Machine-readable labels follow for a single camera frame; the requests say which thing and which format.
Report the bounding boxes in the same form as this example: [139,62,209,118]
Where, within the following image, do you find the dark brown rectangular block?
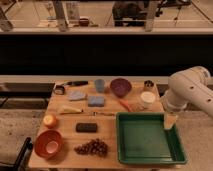
[76,123,97,133]

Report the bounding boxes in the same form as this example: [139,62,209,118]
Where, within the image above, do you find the purple bowl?
[110,78,132,98]

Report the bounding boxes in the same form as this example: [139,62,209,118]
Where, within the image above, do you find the white round container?
[140,91,156,108]

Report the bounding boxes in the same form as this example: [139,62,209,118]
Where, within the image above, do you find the metal fork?
[83,112,116,116]

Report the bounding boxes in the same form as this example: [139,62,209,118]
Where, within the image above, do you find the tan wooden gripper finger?
[164,113,178,130]

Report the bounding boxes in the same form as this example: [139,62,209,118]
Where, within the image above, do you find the yellow banana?
[58,105,83,114]

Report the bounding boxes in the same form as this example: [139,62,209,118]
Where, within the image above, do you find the bunch of dark grapes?
[74,139,108,157]

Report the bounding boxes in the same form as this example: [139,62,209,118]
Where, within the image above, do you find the grey blue cloth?
[68,90,86,101]

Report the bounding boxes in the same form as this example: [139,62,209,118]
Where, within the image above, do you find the small dark metal cup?
[144,80,154,91]

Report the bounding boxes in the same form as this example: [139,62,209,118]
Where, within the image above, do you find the apple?
[43,114,58,129]

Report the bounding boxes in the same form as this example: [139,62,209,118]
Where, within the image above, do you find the orange bowl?
[34,130,62,159]

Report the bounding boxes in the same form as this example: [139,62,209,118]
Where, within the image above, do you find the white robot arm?
[161,66,213,130]

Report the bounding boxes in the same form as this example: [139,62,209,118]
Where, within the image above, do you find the green plastic tray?
[116,113,187,165]

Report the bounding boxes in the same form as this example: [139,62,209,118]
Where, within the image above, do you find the blue sponge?
[88,96,105,107]

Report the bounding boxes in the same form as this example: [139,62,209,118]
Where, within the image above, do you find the blue grey cup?
[94,79,105,93]

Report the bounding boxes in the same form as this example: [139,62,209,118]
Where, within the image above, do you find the wooden board table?
[29,82,181,169]

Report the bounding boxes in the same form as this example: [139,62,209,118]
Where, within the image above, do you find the orange carrot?
[119,99,133,112]

